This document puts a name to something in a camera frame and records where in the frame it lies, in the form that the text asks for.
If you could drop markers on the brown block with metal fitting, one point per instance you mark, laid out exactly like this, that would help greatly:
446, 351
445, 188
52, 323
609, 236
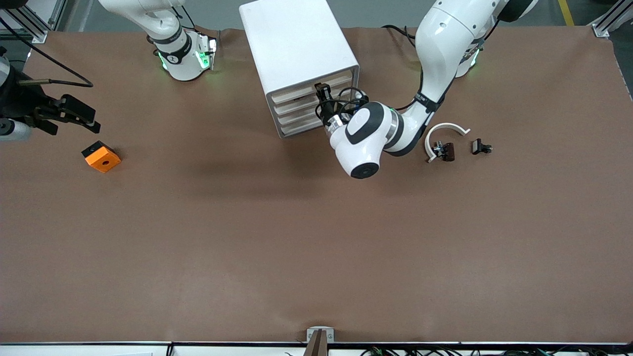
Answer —
446, 151

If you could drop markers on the grey metal table bracket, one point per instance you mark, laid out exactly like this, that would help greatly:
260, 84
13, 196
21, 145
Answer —
311, 333

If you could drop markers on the orange and black cube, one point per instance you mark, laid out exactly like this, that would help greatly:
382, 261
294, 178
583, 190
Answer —
101, 157

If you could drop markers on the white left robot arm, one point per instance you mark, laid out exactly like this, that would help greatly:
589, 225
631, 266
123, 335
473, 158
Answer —
440, 39

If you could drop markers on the white table edge rail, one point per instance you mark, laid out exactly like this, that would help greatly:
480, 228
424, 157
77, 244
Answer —
99, 348

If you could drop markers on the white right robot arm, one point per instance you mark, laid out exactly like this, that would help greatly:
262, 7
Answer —
180, 54

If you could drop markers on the aluminium frame profile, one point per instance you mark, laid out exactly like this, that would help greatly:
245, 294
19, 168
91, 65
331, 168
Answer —
610, 20
27, 24

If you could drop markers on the small black white-capped button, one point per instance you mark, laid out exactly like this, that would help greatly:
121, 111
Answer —
480, 147

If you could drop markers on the white curved plastic clamp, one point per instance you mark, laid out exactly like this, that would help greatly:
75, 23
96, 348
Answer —
445, 126

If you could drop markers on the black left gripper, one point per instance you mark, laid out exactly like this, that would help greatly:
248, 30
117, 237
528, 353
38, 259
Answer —
327, 114

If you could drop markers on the white drawer cabinet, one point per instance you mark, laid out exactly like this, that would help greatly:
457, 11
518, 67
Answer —
296, 44

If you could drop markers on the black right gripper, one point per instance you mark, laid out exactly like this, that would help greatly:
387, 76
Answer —
19, 101

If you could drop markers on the white plastic drawer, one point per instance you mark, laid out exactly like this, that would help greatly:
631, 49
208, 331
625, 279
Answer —
296, 90
301, 126
299, 114
296, 103

